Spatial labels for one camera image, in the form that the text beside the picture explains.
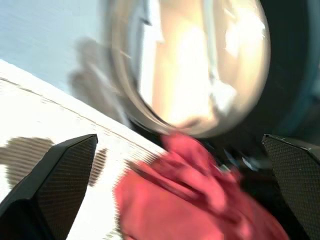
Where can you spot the red garment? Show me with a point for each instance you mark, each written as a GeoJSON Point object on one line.
{"type": "Point", "coordinates": [180, 207]}

